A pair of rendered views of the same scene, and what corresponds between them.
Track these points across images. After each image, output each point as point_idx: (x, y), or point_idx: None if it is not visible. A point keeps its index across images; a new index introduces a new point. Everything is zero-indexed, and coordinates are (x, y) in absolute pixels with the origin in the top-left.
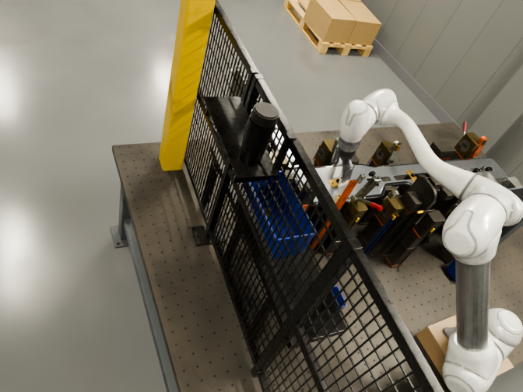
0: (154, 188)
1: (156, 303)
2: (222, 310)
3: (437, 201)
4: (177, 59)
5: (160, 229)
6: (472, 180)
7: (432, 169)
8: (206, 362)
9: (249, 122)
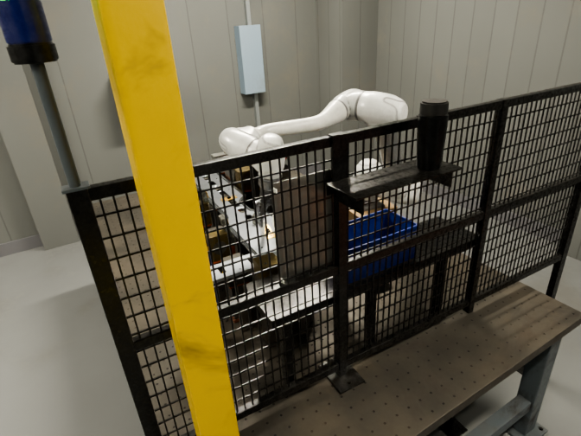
0: None
1: (466, 400)
2: (428, 342)
3: None
4: (199, 291)
5: (361, 428)
6: (342, 101)
7: (327, 120)
8: (488, 343)
9: (443, 119)
